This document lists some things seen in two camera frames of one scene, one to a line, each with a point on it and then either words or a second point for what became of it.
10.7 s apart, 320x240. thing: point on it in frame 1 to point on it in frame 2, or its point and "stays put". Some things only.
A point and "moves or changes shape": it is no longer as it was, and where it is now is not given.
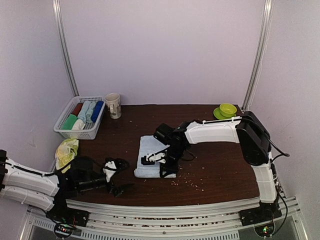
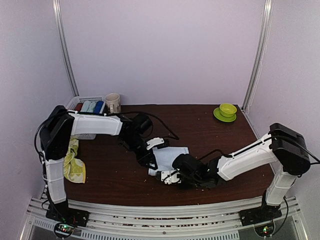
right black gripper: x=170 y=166 to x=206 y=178
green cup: x=228 y=110 stays put
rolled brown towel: x=77 y=109 stays put
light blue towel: x=148 y=144 moves or changes shape
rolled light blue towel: x=82 y=113 stays put
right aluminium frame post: x=257 y=70 stays put
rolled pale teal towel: x=89 y=112 stays put
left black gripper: x=119 y=190 to x=148 y=157
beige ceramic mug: x=113 y=102 stays put
